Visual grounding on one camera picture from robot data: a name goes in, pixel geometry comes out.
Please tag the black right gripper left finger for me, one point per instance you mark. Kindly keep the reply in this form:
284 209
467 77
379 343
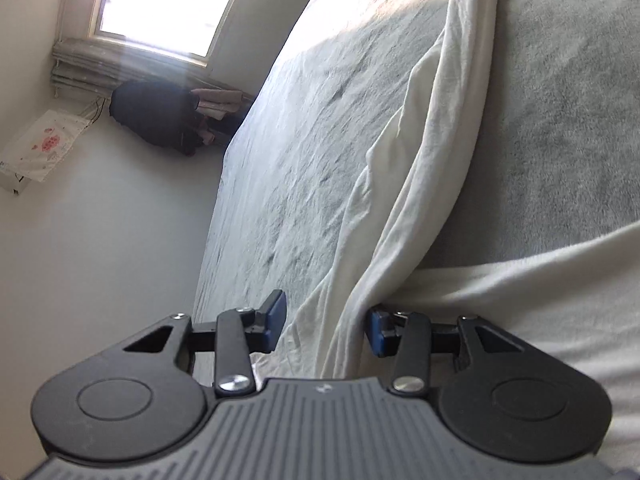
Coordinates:
234 337

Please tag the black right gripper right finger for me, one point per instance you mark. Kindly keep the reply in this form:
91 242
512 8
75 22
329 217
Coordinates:
411 339

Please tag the white cloth garment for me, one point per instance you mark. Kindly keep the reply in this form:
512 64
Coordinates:
507 186

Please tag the dark hanging clothes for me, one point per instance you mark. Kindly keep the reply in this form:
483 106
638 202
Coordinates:
170 116

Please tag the grey bed blanket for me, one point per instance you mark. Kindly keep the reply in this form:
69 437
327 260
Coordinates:
340 80

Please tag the white bag with red print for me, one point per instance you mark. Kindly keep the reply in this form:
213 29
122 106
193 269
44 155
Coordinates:
38 149

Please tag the grey patterned curtain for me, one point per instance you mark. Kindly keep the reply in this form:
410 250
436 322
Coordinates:
98 67

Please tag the window with bars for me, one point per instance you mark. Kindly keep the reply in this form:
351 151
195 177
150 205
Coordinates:
185 30

